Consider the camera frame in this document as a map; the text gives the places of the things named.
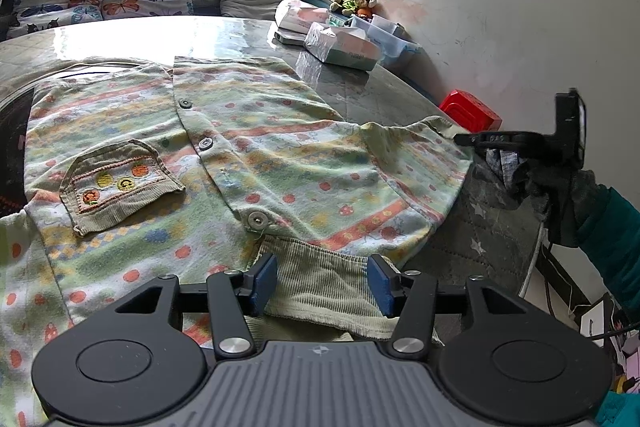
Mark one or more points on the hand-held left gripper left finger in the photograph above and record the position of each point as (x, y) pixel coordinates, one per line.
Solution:
(266, 278)

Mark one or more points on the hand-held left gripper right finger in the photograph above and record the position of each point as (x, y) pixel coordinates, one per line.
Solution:
(379, 288)

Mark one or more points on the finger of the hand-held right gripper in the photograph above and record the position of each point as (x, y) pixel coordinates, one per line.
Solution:
(500, 139)

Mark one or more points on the patterned button shirt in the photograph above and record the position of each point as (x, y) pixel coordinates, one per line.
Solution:
(300, 157)

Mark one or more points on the person's right forearm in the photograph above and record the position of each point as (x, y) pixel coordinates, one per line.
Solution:
(612, 247)

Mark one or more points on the person's right hand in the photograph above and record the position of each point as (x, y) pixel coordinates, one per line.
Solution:
(565, 202)

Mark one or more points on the red plastic box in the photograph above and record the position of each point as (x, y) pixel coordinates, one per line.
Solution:
(470, 109)

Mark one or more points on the grey star quilted cover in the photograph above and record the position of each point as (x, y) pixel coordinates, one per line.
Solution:
(480, 232)

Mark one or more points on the clear plastic storage box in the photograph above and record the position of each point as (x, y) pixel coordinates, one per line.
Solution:
(390, 39)

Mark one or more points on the green tissue pack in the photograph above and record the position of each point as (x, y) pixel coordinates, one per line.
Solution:
(340, 47)

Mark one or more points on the small plush toys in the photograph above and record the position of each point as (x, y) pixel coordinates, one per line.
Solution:
(356, 4)

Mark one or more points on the grey flat device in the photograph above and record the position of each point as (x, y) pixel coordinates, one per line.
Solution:
(289, 38)

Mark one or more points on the pink tissue pack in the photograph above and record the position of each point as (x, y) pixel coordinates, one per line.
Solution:
(300, 17)

